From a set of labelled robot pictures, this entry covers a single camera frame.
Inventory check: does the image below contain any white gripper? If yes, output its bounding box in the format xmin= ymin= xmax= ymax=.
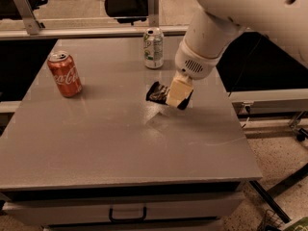
xmin=166 ymin=40 xmax=220 ymax=107

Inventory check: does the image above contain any black rxbar chocolate bar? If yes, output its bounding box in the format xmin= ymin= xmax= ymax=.
xmin=145 ymin=82 xmax=192 ymax=110

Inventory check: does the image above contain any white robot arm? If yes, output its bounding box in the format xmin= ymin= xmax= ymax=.
xmin=167 ymin=0 xmax=308 ymax=108

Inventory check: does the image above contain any white green 7up can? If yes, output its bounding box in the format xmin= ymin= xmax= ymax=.
xmin=143 ymin=27 xmax=164 ymax=69

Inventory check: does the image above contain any red coca-cola can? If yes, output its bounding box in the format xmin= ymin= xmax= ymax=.
xmin=47 ymin=51 xmax=82 ymax=97

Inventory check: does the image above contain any black office chair centre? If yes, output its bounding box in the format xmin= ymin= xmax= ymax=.
xmin=104 ymin=0 xmax=148 ymax=25

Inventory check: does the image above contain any grey cabinet drawer front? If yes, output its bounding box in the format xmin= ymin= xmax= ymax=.
xmin=4 ymin=192 xmax=244 ymax=226

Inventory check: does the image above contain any grey window rail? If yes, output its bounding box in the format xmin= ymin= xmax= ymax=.
xmin=0 ymin=25 xmax=191 ymax=41

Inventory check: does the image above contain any metal bracket centre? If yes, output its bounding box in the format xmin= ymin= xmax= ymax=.
xmin=148 ymin=0 xmax=160 ymax=27

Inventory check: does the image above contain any metal bracket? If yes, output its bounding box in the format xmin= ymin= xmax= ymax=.
xmin=148 ymin=0 xmax=160 ymax=27
xmin=13 ymin=0 xmax=42 ymax=36

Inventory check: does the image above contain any black drawer handle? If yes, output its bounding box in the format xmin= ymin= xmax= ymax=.
xmin=108 ymin=207 xmax=147 ymax=223

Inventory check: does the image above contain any metal bracket left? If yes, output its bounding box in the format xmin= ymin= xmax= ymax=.
xmin=13 ymin=0 xmax=42 ymax=36

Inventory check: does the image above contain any black wire basket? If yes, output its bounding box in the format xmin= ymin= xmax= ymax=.
xmin=257 ymin=209 xmax=284 ymax=231

